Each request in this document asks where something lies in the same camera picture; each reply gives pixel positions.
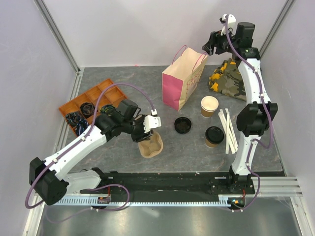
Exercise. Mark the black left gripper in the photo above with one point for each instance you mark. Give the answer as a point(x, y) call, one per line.
point(141, 135)

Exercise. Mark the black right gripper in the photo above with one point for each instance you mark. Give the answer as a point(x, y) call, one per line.
point(214, 40)

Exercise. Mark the brown pulp cup carrier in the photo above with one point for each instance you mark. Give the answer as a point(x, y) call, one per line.
point(151, 147)

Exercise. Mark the pink and cream paper bag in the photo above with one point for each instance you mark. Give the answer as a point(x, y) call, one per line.
point(181, 77)

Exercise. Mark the black cup lid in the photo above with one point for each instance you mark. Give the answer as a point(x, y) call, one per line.
point(214, 134)
point(182, 125)

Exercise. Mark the brown paper cup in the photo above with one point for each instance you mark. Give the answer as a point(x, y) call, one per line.
point(214, 137)

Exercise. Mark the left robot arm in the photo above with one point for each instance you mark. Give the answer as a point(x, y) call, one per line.
point(51, 177)

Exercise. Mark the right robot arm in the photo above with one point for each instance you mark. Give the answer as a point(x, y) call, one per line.
point(257, 116)

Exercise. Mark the camouflage folded cloth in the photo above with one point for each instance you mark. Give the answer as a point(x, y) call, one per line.
point(227, 80)

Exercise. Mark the brown rolled tie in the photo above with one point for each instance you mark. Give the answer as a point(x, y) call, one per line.
point(87, 109)

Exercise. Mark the blue striped rolled tie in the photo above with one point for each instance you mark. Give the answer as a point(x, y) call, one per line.
point(81, 126)

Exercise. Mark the stacked brown paper cups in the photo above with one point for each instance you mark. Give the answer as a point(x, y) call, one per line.
point(209, 105)

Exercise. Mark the dark rolled tie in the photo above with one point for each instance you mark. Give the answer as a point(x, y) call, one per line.
point(73, 118)

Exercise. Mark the white wrapped straw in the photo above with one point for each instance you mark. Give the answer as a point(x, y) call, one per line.
point(232, 132)
point(226, 127)

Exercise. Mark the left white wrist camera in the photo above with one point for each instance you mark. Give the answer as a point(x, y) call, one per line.
point(151, 121)

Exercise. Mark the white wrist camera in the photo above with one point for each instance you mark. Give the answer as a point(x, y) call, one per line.
point(151, 121)
point(228, 21)

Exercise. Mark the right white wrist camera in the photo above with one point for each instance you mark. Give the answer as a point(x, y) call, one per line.
point(228, 21)

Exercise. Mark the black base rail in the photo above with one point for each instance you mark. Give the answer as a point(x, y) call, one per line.
point(171, 185)

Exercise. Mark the white slotted cable duct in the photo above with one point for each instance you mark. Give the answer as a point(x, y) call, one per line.
point(97, 201)

